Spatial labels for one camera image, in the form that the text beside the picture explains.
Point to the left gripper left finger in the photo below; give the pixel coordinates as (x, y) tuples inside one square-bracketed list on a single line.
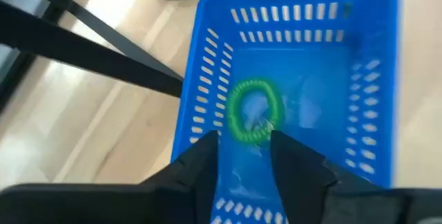
[(186, 189)]

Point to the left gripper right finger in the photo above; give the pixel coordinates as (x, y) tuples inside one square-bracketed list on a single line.
[(310, 189)]

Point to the blue plastic basket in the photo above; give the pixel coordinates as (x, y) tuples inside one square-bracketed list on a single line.
[(310, 79)]

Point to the black perforated metal shelf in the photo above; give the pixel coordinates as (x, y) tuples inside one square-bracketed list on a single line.
[(86, 56)]

